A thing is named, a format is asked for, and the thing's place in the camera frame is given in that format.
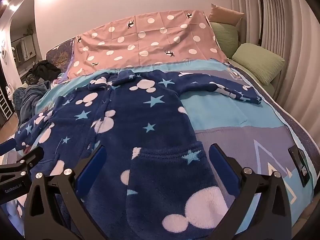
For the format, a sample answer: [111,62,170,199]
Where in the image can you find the teal and grey printed blanket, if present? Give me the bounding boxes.
[0,59,317,240]

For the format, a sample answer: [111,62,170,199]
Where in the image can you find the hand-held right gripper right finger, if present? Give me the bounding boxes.
[208,144,293,240]

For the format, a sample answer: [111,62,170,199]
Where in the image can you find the beige curtains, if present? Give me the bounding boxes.
[229,0,320,115]

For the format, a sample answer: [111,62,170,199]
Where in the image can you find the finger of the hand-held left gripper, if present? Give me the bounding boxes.
[0,139,17,157]
[0,147,45,180]

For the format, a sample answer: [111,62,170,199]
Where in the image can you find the large green pillow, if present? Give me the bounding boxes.
[231,42,285,85]

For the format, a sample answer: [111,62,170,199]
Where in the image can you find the blue patterned mattress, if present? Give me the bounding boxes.
[46,37,75,78]

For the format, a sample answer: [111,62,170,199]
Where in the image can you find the grey-blue fleece blanket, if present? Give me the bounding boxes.
[12,80,52,120]

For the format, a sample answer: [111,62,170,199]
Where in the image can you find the beige pillow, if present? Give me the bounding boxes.
[208,4,245,28]

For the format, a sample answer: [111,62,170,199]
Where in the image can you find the alcove cabinet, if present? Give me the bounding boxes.
[11,34,34,63]

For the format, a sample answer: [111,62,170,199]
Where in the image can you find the black floor lamp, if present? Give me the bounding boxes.
[252,0,267,47]

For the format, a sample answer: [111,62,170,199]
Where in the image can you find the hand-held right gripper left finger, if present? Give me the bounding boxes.
[24,144,110,240]

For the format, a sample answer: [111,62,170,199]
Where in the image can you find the pink polka dot sheet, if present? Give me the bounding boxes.
[66,9,229,79]

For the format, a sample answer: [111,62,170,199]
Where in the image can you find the black phone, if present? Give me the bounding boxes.
[288,145,311,187]

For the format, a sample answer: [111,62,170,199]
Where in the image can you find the blue fleece star-print onesie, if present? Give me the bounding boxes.
[14,70,263,240]

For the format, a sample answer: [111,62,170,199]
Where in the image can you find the dark clothes pile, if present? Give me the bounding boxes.
[26,60,62,84]

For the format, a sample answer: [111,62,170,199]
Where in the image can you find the small green pillow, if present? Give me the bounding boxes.
[209,21,239,58]

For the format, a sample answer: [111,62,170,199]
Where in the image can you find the white metal rack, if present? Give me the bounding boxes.
[0,87,12,120]

